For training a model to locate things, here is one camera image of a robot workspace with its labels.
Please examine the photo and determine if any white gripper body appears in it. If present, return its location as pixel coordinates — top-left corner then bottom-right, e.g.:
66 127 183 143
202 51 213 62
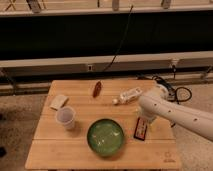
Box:
138 107 156 124

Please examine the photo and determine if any black red eraser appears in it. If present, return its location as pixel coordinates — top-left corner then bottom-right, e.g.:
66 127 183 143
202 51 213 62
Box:
134 117 147 141

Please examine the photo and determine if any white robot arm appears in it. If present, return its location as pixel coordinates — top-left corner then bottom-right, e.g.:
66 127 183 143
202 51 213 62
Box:
139 84 213 142

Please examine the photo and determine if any green ceramic bowl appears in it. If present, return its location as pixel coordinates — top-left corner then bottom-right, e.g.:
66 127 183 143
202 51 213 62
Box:
87 119 125 157

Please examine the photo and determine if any translucent plastic cup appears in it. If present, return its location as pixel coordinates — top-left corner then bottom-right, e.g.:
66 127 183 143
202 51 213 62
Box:
55 106 76 130

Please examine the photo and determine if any clear plastic bottle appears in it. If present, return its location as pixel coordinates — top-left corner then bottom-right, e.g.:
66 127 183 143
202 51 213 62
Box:
112 87 142 105

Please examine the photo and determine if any dark red pepper toy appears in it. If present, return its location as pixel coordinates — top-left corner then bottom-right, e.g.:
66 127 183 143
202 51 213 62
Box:
93 81 102 98

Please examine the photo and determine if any wooden folding table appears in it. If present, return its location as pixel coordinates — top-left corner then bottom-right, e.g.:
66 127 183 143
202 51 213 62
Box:
25 80 181 171

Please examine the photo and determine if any beige sponge block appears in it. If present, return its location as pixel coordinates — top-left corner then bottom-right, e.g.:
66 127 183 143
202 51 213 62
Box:
50 95 68 110

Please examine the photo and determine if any black hanging cable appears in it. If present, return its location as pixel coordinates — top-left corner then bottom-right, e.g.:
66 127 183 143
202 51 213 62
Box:
101 4 135 73

